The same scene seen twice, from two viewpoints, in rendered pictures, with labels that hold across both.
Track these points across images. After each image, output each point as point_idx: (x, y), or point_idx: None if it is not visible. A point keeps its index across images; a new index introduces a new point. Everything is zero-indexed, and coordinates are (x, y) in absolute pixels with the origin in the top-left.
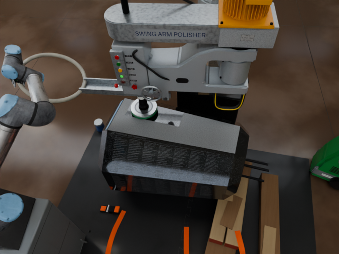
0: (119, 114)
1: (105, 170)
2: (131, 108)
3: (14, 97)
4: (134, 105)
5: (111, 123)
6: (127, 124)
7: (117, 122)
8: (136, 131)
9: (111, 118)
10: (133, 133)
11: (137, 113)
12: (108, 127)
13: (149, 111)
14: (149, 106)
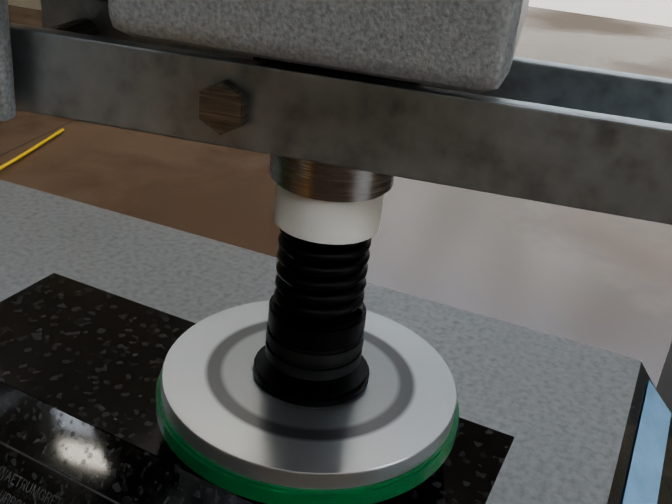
0: (573, 456)
1: None
2: (448, 381)
3: None
4: (410, 405)
5: (623, 393)
6: (471, 359)
7: (573, 390)
8: (390, 308)
9: (656, 498)
10: (418, 301)
11: (378, 330)
12: (640, 380)
13: (266, 324)
14: (252, 366)
